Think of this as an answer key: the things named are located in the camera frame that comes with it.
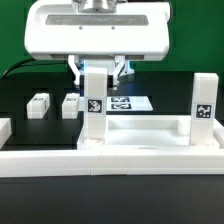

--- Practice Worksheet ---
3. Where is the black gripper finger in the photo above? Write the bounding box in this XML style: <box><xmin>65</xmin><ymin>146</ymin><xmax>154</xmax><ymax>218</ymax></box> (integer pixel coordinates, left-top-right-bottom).
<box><xmin>108</xmin><ymin>56</ymin><xmax>125</xmax><ymax>90</ymax></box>
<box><xmin>68</xmin><ymin>55</ymin><xmax>84</xmax><ymax>89</ymax></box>

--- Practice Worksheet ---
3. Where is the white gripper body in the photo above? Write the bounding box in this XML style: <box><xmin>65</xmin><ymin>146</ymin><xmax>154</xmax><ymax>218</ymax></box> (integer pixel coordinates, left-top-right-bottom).
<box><xmin>24</xmin><ymin>0</ymin><xmax>170</xmax><ymax>61</ymax></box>

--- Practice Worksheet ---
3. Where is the white desk top panel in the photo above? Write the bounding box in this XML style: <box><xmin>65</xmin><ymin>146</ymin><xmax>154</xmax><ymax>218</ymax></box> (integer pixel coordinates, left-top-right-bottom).
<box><xmin>77</xmin><ymin>115</ymin><xmax>224</xmax><ymax>175</ymax></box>

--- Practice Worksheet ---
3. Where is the fiducial marker sheet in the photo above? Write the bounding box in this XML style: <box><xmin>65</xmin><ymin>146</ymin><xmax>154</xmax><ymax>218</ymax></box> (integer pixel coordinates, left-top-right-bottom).
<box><xmin>107</xmin><ymin>96</ymin><xmax>153</xmax><ymax>111</ymax></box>

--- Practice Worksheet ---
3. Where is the white block at left edge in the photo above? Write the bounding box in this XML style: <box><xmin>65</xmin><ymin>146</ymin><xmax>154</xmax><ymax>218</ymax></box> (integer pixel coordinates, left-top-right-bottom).
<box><xmin>0</xmin><ymin>118</ymin><xmax>12</xmax><ymax>149</ymax></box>

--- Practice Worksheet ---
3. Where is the black cable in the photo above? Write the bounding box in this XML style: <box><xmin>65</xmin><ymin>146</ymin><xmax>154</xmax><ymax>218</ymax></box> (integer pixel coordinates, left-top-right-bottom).
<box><xmin>0</xmin><ymin>58</ymin><xmax>38</xmax><ymax>81</ymax></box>

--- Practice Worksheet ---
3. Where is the white L-shaped fixture wall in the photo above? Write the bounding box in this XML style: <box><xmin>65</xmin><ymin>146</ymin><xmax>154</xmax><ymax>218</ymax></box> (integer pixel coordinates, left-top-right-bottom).
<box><xmin>0</xmin><ymin>150</ymin><xmax>91</xmax><ymax>178</ymax></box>

